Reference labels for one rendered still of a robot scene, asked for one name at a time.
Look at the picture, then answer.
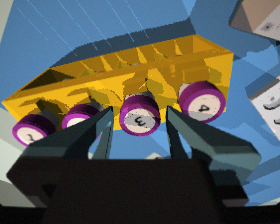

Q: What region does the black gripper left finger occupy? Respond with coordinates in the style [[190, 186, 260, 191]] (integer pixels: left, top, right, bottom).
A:
[[18, 106, 114, 159]]

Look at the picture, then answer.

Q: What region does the blue flat mat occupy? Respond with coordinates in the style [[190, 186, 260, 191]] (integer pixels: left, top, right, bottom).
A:
[[0, 0, 280, 206]]

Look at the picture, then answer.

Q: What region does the grey key desk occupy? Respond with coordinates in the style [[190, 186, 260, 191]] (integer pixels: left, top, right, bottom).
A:
[[230, 0, 280, 42]]

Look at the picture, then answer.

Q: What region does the purple screw cap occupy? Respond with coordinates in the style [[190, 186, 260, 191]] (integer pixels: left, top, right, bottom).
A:
[[119, 95, 161, 137], [12, 114, 56, 146], [179, 81, 226, 123], [62, 104, 100, 129]]

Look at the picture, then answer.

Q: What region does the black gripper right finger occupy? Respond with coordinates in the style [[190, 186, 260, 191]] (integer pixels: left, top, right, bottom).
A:
[[165, 106, 262, 186]]

